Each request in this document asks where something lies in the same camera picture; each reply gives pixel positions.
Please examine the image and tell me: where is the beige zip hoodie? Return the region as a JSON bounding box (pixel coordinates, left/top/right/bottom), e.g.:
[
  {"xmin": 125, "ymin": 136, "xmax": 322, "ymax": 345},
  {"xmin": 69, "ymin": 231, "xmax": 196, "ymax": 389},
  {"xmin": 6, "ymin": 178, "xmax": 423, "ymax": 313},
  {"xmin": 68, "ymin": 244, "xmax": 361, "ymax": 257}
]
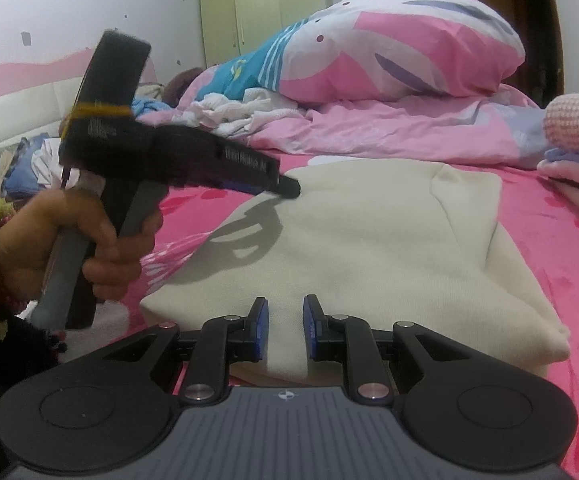
[{"xmin": 142, "ymin": 159, "xmax": 570, "ymax": 386}]

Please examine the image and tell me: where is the person left hand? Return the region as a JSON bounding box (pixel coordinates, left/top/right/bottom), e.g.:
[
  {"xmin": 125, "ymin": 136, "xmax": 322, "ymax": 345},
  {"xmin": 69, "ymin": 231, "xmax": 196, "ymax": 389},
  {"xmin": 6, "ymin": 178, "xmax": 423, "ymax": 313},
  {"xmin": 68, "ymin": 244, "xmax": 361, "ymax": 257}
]
[{"xmin": 0, "ymin": 190, "xmax": 163, "ymax": 302}]

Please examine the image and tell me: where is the crumpled white cloth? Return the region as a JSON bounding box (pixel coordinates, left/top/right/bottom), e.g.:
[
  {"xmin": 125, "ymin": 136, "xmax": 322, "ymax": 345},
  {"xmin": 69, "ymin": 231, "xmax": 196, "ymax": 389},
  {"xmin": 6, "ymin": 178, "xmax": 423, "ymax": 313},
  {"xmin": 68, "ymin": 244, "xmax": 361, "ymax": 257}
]
[{"xmin": 176, "ymin": 88, "xmax": 305, "ymax": 138}]

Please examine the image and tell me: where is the light blue crumpled garment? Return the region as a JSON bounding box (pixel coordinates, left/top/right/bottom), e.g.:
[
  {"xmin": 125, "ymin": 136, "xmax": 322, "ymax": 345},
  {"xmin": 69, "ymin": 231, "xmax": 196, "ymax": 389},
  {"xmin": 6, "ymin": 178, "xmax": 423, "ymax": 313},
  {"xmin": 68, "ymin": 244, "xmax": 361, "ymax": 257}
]
[{"xmin": 131, "ymin": 96, "xmax": 171, "ymax": 118}]

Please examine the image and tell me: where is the dark brown garment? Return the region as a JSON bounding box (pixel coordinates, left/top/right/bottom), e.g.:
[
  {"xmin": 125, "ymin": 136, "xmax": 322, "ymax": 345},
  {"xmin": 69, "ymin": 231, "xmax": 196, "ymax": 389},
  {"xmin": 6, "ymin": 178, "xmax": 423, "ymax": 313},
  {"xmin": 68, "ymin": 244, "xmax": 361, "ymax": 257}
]
[{"xmin": 161, "ymin": 67, "xmax": 204, "ymax": 107}]

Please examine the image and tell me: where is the white folded garment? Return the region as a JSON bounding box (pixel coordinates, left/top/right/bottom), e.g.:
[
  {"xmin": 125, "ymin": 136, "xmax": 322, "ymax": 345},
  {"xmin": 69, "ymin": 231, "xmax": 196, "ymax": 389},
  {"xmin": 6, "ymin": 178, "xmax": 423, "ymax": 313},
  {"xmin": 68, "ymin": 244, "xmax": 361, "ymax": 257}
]
[{"xmin": 31, "ymin": 138, "xmax": 79, "ymax": 190}]

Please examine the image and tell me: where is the blue denim garment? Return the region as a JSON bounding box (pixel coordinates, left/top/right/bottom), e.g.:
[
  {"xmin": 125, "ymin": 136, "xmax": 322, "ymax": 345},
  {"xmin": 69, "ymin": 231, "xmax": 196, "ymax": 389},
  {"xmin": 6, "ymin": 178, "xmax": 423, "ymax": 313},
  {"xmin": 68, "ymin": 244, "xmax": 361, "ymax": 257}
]
[{"xmin": 2, "ymin": 132, "xmax": 50, "ymax": 200}]

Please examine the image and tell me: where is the yellow-green wardrobe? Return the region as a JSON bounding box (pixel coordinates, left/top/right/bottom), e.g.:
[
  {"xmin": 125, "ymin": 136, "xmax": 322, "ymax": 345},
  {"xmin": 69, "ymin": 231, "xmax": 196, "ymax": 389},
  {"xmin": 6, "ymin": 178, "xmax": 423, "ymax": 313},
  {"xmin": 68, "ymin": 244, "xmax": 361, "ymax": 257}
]
[{"xmin": 199, "ymin": 0, "xmax": 332, "ymax": 66}]

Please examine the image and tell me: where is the large pink blue cartoon pillow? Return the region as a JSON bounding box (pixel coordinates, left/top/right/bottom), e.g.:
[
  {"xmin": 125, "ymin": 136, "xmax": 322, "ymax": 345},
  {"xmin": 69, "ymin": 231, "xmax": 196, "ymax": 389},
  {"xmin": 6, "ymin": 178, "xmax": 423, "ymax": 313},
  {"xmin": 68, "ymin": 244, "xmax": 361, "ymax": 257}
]
[{"xmin": 199, "ymin": 0, "xmax": 526, "ymax": 104}]

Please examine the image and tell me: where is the pink magenta floral bed blanket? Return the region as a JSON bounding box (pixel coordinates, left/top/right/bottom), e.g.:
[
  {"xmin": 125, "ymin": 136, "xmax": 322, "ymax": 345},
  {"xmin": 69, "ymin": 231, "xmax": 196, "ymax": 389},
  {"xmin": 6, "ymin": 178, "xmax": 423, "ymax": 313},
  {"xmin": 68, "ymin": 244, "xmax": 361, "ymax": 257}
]
[{"xmin": 29, "ymin": 148, "xmax": 579, "ymax": 480}]

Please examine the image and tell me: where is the light pink quilt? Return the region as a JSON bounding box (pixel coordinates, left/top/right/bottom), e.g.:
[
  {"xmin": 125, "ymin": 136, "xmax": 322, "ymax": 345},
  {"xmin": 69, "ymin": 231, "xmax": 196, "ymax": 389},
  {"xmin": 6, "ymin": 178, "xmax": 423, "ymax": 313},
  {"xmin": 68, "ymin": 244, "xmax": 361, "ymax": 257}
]
[{"xmin": 137, "ymin": 70, "xmax": 550, "ymax": 169}]

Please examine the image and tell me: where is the brown wooden door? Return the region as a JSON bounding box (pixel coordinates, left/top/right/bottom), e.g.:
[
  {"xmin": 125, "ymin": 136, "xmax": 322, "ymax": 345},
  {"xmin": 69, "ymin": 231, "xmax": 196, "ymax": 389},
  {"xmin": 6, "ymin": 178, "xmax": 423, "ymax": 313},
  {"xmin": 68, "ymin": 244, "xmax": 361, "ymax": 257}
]
[{"xmin": 480, "ymin": 0, "xmax": 564, "ymax": 107}]

